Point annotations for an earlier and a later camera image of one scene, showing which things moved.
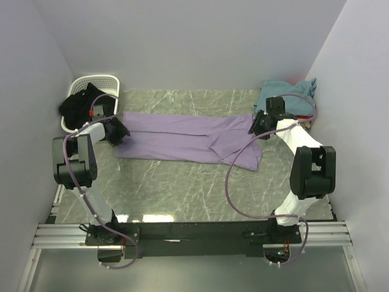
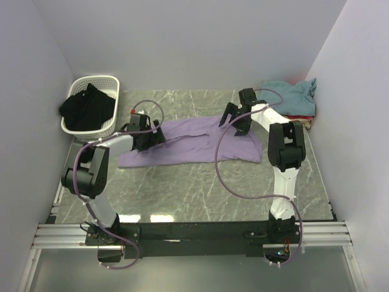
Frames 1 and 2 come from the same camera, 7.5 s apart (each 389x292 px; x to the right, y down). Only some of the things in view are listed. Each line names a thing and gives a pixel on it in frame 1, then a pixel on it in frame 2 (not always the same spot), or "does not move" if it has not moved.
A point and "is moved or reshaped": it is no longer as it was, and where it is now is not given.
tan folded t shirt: x=306 y=122 does not move
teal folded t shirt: x=299 y=98 does not move
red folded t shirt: x=304 y=117 does not move
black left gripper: x=122 y=132 → x=156 y=139
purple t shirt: x=227 y=139 is moved or reshaped
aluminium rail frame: x=61 y=236 does not move
